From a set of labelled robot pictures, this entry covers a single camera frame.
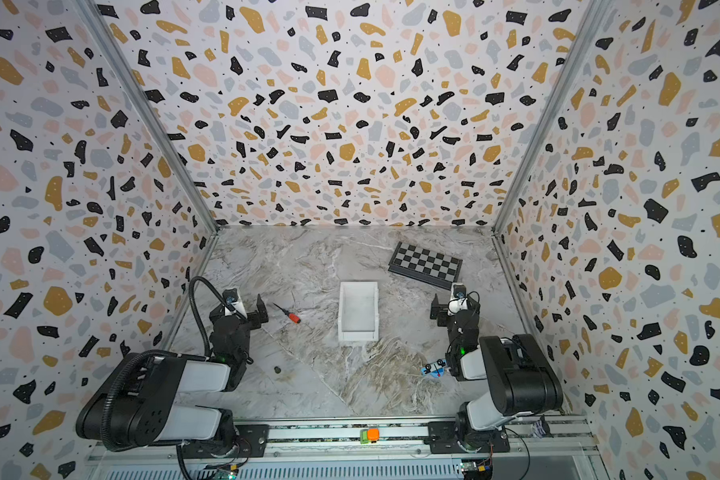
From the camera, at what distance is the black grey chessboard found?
106cm

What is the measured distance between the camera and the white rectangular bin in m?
0.90

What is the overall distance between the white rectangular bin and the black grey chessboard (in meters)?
0.15

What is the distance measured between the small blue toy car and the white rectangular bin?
0.17 meters

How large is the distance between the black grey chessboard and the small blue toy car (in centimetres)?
29

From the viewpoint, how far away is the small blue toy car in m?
0.86
